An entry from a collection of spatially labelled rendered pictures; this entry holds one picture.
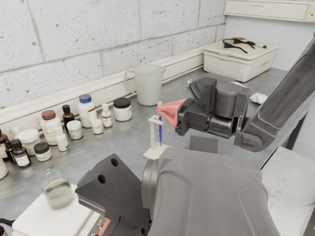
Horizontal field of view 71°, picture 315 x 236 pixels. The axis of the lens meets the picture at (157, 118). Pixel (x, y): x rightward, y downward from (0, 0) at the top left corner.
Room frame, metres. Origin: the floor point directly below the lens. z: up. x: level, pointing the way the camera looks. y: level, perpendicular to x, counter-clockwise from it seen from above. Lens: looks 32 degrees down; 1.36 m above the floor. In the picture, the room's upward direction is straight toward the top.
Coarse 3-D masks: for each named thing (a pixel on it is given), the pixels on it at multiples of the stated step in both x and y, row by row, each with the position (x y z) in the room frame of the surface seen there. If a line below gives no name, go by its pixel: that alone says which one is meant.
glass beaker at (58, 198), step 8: (48, 168) 0.31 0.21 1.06; (56, 168) 0.31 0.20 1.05; (64, 168) 0.31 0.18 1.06; (40, 176) 0.29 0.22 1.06; (48, 176) 0.30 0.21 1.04; (56, 176) 0.31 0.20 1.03; (64, 176) 0.31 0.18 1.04; (40, 184) 0.28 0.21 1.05; (64, 184) 0.28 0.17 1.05; (48, 192) 0.26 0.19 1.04; (56, 192) 0.26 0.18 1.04; (64, 192) 0.27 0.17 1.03; (72, 192) 0.29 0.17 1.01; (48, 200) 0.26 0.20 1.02; (56, 200) 0.26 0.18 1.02; (64, 200) 0.27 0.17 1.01; (72, 200) 0.28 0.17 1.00; (56, 208) 0.26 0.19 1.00; (64, 208) 0.27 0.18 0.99
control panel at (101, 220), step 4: (100, 216) 0.27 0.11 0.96; (104, 216) 0.27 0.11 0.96; (100, 220) 0.26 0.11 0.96; (104, 220) 0.26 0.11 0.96; (96, 224) 0.25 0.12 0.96; (100, 224) 0.25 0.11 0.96; (92, 228) 0.24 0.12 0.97; (96, 228) 0.24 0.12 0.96; (100, 228) 0.25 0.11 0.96; (92, 232) 0.24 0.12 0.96; (96, 232) 0.24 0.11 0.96
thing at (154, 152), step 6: (150, 120) 0.53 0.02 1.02; (156, 120) 0.53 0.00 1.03; (162, 120) 0.53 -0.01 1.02; (150, 126) 0.54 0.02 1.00; (150, 132) 0.54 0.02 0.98; (150, 138) 0.54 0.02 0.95; (156, 144) 0.57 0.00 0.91; (162, 144) 0.57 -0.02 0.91; (150, 150) 0.54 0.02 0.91; (156, 150) 0.54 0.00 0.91; (162, 150) 0.54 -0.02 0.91; (144, 156) 0.51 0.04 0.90; (150, 156) 0.51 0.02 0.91; (156, 156) 0.51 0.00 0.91
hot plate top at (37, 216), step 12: (36, 204) 0.28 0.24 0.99; (72, 204) 0.28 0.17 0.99; (24, 216) 0.25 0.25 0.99; (36, 216) 0.25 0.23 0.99; (48, 216) 0.25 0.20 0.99; (60, 216) 0.25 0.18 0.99; (72, 216) 0.25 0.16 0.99; (84, 216) 0.25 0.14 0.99; (24, 228) 0.23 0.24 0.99; (36, 228) 0.23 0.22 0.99; (48, 228) 0.23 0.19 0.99; (60, 228) 0.23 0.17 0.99; (72, 228) 0.23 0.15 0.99
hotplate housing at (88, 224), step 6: (90, 216) 0.26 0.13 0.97; (96, 216) 0.27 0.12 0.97; (84, 222) 0.25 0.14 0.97; (90, 222) 0.25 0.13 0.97; (84, 228) 0.24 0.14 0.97; (90, 228) 0.24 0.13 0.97; (12, 234) 0.23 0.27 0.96; (18, 234) 0.23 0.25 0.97; (78, 234) 0.23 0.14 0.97; (84, 234) 0.23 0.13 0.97
